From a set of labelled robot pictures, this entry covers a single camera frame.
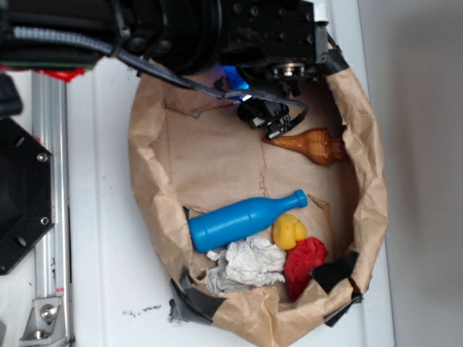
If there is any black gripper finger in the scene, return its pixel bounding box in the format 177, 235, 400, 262
237, 98, 293, 140

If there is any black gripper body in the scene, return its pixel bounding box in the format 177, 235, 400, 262
218, 1, 328, 97

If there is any blue sponge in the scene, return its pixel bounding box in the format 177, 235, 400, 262
223, 65, 250, 90

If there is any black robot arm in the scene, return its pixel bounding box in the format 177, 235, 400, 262
1, 1, 333, 139

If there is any brown spiral seashell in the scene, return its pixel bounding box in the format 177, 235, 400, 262
261, 128, 347, 166

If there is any brown paper bag basin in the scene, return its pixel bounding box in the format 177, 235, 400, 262
129, 45, 388, 346

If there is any yellow rubber duck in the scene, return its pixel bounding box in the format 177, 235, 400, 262
272, 214, 307, 250

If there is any blue plastic bottle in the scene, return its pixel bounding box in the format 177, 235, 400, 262
188, 189, 308, 253

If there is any crumpled red paper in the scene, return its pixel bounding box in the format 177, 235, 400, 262
284, 237, 328, 301

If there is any crumpled white paper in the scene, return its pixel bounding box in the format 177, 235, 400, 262
206, 236, 286, 296

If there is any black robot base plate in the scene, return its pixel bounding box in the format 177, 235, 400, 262
1, 117, 54, 275

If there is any grey braided cable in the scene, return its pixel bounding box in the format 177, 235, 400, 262
10, 25, 310, 126

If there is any aluminium extrusion rail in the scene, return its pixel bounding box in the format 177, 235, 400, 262
20, 74, 75, 346

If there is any metal corner bracket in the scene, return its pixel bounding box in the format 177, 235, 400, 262
19, 297, 66, 346

